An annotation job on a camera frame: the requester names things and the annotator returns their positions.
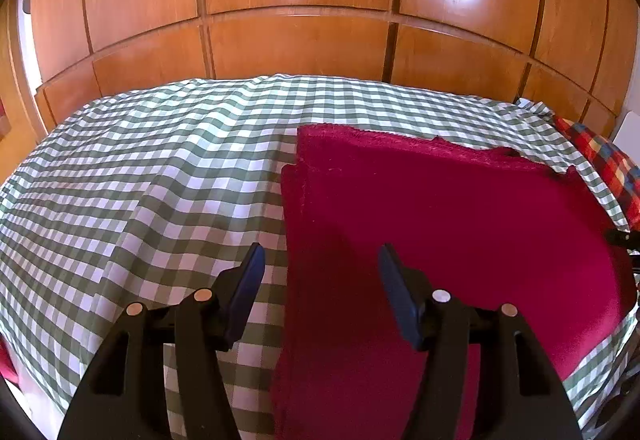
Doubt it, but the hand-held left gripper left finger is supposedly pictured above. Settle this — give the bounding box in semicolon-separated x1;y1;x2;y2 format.
57;242;266;440

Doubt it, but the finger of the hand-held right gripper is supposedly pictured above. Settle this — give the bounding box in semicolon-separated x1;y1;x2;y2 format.
604;228;640;252

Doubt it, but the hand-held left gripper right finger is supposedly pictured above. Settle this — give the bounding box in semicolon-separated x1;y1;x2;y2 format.
377;244;583;440

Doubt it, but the crimson towel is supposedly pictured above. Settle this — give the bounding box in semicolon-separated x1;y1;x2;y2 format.
270;124;637;440

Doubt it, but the multicoloured checked fleece blanket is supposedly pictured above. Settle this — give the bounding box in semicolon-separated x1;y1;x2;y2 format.
552;116;640;219

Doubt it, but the white board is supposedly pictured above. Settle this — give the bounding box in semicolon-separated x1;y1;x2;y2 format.
612;110;640;147

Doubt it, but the green gingham bed sheet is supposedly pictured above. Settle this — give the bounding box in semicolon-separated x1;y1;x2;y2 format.
0;75;640;440

